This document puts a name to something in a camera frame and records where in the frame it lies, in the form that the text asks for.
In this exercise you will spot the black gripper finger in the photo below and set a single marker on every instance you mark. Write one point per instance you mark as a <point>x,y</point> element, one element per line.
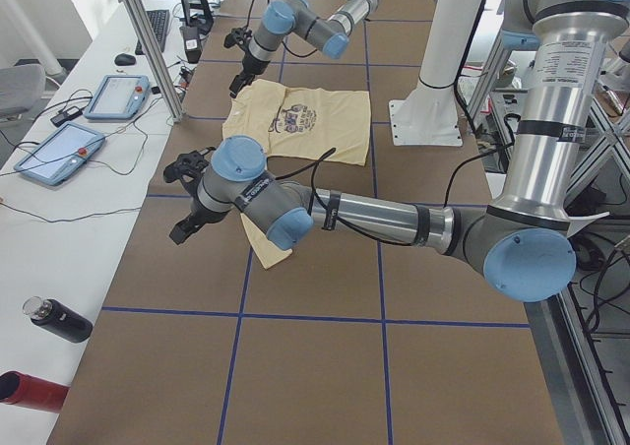
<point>249,79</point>
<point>180,232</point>
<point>236,86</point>
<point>192,225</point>

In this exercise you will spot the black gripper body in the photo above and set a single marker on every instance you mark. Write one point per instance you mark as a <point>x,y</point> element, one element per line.
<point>198,211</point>
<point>248,65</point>

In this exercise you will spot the cream long-sleeve printed shirt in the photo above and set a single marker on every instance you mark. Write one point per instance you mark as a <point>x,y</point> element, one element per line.
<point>302,123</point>

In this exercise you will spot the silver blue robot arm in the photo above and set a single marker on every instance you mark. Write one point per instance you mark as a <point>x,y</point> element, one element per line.
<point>284,17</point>
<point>337,172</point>

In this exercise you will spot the black keyboard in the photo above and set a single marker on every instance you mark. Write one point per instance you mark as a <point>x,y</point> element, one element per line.
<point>159,20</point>

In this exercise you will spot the black computer mouse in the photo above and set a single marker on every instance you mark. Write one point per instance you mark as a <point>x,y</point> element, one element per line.
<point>124,59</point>

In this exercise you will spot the far blue teach pendant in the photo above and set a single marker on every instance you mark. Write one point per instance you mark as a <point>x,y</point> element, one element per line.
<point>118,97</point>

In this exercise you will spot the blue teach pendant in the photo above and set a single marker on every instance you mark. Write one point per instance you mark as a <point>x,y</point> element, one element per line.
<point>118,97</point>
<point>61,154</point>

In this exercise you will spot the near blue teach pendant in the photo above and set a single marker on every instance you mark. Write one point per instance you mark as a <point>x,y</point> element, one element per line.
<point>61,154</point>

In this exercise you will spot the black thermos bottle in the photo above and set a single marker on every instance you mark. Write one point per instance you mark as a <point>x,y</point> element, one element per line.
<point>58,319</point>

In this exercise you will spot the black power adapter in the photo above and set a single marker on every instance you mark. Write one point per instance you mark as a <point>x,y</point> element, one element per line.
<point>65,116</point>

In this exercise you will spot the red bottle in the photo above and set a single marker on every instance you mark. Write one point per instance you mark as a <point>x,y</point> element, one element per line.
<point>22,390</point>

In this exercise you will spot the white plastic chair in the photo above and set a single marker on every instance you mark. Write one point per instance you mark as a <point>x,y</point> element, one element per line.
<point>578,223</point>

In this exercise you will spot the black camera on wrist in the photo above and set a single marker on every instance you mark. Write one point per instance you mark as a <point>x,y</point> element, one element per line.
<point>188,169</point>
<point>238,37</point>

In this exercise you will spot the aluminium frame post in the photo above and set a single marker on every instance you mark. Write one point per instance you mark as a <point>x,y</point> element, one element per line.
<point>146,35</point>

